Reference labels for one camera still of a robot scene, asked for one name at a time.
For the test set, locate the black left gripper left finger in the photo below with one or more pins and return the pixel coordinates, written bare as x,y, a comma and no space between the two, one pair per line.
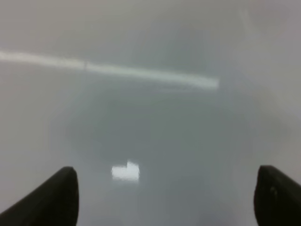
54,203

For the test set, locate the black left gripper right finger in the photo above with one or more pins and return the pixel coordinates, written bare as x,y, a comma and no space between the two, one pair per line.
277,198

